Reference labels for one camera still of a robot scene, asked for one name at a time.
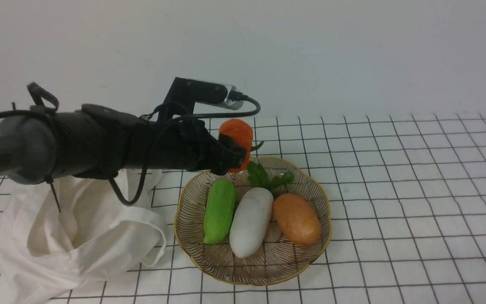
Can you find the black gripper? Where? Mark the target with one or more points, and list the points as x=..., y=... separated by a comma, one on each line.
x=187, y=145

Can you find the orange toy pumpkin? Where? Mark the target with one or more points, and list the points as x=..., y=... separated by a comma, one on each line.
x=242, y=133

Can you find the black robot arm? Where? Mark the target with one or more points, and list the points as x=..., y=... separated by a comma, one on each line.
x=96, y=143

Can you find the white cloth tote bag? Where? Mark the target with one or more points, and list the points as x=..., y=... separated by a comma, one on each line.
x=76, y=232

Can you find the green toy cucumber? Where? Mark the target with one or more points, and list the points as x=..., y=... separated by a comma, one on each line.
x=220, y=209

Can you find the white toy radish with leaves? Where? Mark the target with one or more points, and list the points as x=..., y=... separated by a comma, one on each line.
x=253, y=212

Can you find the brown toy potato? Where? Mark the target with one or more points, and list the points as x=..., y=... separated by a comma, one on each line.
x=297, y=219

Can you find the gold rimmed glass plate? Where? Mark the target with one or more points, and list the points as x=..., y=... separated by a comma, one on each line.
x=277, y=259

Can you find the white checkered tablecloth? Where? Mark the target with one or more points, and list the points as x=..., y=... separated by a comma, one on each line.
x=408, y=208

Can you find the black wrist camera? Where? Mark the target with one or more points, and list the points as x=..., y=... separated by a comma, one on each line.
x=185, y=93

